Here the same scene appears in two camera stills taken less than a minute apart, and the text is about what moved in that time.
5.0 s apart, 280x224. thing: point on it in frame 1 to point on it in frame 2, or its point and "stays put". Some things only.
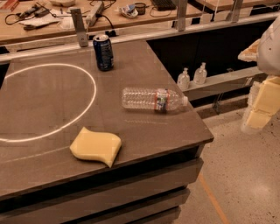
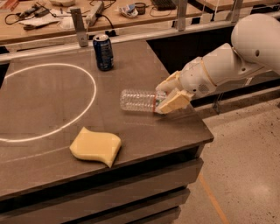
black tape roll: (141, 8) stays put
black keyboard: (164, 5) stays put
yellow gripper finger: (263, 101) to (176, 101)
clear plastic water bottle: (161, 100) stays put
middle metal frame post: (182, 7) stays put
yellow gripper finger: (249, 54) to (171, 83)
